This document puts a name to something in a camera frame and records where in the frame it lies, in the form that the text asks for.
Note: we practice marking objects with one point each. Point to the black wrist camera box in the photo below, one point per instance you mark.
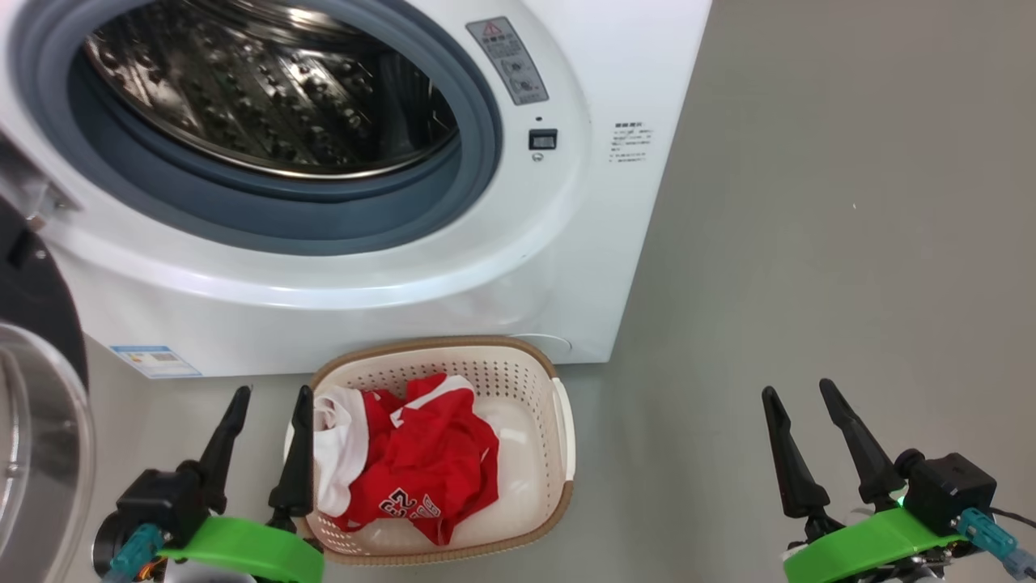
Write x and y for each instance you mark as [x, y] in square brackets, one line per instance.
[162, 494]
[947, 490]

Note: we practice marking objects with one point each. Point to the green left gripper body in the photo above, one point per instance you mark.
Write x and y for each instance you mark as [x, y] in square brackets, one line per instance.
[251, 551]

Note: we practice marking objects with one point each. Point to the blue energy label sticker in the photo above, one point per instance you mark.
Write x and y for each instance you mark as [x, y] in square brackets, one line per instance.
[155, 362]

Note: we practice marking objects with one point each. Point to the round white filter cover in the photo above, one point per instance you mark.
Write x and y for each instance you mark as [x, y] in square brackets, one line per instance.
[550, 342]

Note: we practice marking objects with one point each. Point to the white front-load washing machine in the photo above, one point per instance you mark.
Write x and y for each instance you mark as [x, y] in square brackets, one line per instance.
[405, 308]

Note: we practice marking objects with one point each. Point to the stainless steel washer drum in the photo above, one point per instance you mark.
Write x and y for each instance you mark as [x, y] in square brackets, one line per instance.
[267, 89]

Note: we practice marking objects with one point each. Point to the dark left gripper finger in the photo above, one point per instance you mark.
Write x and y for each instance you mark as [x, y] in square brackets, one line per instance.
[222, 453]
[295, 461]

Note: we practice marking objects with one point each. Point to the grey warning sticker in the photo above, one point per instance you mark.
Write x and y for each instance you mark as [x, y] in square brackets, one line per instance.
[508, 61]

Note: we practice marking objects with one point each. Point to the red and white jersey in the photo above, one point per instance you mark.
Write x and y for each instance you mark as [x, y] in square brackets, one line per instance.
[429, 461]

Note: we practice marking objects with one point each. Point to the black door latch socket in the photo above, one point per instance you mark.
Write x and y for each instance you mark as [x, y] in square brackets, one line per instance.
[543, 139]

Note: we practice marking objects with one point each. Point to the cream laundry basket brown rim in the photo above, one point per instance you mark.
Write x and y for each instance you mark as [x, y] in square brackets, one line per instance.
[534, 405]

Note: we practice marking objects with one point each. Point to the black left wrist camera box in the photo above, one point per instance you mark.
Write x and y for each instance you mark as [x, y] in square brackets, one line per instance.
[162, 494]

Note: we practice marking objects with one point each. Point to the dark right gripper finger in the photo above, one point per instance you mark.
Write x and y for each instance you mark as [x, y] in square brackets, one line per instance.
[862, 441]
[793, 461]

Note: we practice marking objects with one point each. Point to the black round glass washer door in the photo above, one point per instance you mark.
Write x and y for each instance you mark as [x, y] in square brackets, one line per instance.
[36, 453]

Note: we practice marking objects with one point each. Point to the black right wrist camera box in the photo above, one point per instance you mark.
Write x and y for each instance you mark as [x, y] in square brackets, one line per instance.
[947, 490]

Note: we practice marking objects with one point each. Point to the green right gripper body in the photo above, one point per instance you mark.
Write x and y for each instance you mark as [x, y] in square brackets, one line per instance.
[874, 551]

